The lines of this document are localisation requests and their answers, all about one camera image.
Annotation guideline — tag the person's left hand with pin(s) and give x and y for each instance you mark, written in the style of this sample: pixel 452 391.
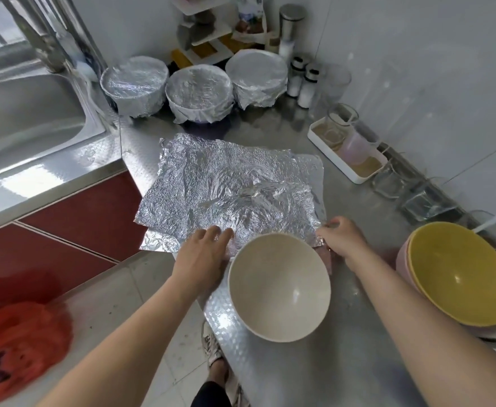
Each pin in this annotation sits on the person's left hand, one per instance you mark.
pixel 199 265

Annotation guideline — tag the person's right hand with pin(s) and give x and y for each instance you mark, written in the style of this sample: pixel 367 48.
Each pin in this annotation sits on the person's right hand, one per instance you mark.
pixel 345 241

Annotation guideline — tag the stack of coloured bowls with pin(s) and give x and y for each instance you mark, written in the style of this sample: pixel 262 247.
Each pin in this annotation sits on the stack of coloured bowls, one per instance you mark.
pixel 278 288

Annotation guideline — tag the foil-covered bowl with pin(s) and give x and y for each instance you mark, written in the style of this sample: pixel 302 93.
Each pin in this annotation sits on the foil-covered bowl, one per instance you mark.
pixel 134 84
pixel 231 182
pixel 199 93

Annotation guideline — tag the yellow bowl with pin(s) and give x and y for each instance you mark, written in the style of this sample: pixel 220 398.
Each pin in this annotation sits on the yellow bowl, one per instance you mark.
pixel 464 275

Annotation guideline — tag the foil-wrapped bowl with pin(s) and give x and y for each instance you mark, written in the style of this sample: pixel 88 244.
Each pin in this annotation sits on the foil-wrapped bowl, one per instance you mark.
pixel 256 78

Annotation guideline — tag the person's right forearm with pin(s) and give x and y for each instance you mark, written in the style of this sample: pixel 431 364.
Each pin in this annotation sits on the person's right forearm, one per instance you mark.
pixel 434 335

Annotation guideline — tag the person's left forearm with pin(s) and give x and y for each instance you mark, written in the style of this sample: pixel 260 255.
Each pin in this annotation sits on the person's left forearm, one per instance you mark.
pixel 125 351

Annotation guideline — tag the person's left white shoe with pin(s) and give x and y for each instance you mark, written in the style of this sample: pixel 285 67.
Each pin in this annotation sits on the person's left white shoe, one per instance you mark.
pixel 212 345

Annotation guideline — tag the person's dark trousers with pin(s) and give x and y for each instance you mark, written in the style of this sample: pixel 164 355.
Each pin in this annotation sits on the person's dark trousers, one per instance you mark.
pixel 210 396

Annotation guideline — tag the white rectangular tray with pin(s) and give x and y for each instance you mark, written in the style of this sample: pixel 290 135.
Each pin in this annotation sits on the white rectangular tray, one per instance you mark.
pixel 322 155

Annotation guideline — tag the pink translucent cup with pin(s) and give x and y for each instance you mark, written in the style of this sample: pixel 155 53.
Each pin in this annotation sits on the pink translucent cup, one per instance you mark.
pixel 358 150

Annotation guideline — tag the red kitchen cabinet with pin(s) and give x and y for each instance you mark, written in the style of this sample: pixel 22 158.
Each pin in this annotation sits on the red kitchen cabinet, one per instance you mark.
pixel 83 224

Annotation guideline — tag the white spoon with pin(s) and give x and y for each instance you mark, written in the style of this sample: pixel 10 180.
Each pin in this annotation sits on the white spoon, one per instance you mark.
pixel 488 224

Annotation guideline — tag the white shaker with black lid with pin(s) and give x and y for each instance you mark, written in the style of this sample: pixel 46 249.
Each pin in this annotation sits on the white shaker with black lid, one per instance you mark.
pixel 295 83
pixel 306 93

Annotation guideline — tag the red plastic bag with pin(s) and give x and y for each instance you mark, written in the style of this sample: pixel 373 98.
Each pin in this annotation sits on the red plastic bag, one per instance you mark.
pixel 19 351

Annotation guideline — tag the tall white steel-capped bottle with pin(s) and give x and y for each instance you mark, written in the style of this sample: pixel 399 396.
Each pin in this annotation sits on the tall white steel-capped bottle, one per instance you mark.
pixel 291 29

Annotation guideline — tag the stainless steel sink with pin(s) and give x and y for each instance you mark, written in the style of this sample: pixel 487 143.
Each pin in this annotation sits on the stainless steel sink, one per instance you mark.
pixel 28 127

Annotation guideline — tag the white dish brush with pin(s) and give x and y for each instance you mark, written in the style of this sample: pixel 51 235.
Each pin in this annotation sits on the white dish brush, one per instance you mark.
pixel 84 68

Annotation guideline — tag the white corner shelf rack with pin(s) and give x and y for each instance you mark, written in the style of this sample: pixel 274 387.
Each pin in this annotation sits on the white corner shelf rack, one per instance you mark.
pixel 201 25

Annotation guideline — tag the colourful snack packet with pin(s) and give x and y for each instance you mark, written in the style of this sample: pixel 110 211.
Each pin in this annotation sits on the colourful snack packet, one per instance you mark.
pixel 250 17

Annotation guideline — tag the steel faucet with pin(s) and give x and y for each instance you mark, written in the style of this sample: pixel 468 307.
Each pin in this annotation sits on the steel faucet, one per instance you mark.
pixel 36 38

